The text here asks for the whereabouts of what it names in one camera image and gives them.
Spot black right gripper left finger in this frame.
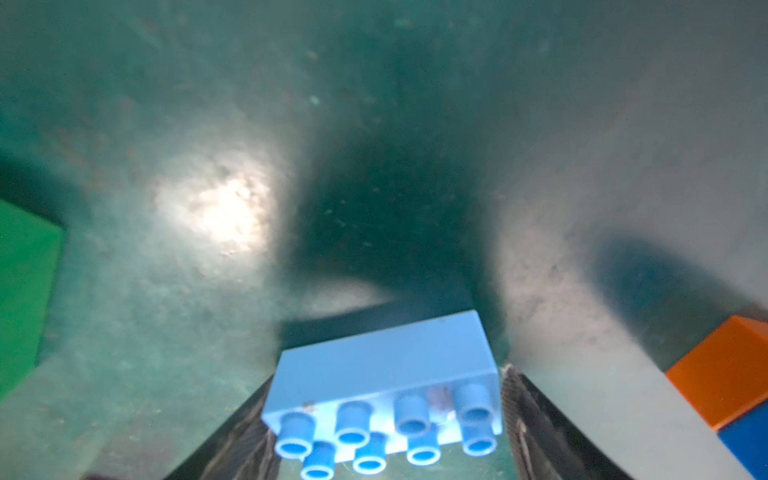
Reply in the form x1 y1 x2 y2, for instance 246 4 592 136
166 376 281 480

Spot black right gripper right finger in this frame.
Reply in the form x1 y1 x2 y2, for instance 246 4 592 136
501 363 631 480

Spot light blue long lego brick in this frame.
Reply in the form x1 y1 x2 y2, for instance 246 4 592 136
261 310 503 479

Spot orange lego brick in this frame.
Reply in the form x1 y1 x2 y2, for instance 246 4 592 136
666 316 767 431

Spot dark blue lego brick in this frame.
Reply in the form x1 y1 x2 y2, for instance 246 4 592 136
718 402 768 480

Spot green long lego brick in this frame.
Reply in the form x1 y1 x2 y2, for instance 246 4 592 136
1 201 64 397

